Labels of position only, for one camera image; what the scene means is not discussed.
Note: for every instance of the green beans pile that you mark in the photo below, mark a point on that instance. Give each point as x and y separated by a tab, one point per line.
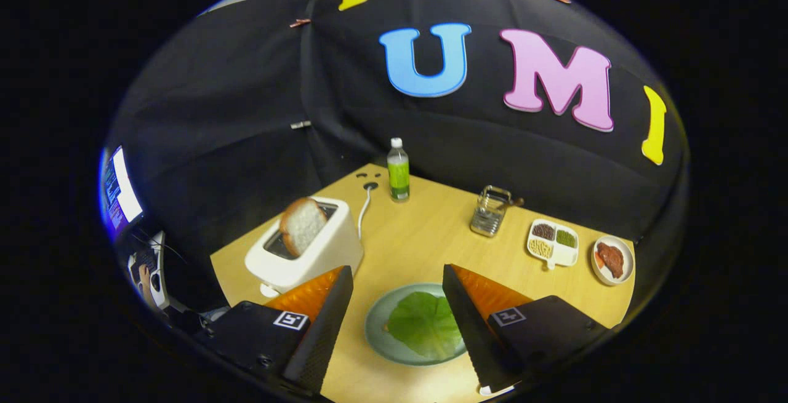
566	238

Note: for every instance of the computer monitor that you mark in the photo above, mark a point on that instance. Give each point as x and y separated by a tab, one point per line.
126	187

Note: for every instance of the red meat piece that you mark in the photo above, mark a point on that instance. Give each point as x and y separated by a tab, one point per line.
611	258

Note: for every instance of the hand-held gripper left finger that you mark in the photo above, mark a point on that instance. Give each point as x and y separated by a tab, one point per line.
323	335

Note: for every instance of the white keyboard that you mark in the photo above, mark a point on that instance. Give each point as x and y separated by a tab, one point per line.
159	267

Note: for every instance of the dark brown beans pile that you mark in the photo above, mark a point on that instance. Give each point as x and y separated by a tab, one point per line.
543	231

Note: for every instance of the white bread slice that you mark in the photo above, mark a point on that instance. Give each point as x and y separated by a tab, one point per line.
301	224

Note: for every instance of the white divided dish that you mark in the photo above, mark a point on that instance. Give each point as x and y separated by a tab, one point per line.
566	256

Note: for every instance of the silver cloth clip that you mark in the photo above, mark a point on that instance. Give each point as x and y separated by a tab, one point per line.
300	124

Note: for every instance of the pale green plate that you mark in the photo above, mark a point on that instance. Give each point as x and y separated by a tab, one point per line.
377	323

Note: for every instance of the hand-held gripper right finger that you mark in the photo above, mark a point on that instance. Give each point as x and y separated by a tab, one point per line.
474	335

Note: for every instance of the yellow beans pile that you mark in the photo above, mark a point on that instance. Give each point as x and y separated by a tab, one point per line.
540	247

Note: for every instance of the green label plastic bottle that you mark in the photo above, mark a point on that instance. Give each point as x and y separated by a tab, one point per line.
398	175

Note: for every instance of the white toaster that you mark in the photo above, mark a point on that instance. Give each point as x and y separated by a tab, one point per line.
326	249

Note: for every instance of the pink cloth clip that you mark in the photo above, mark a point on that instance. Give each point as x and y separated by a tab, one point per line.
300	22

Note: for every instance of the green lettuce leaf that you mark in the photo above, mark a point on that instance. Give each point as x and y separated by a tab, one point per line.
422	326

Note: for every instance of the black backdrop cloth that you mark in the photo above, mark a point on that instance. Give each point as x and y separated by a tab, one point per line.
246	114

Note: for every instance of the white round plate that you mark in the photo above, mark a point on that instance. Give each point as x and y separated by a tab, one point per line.
628	261

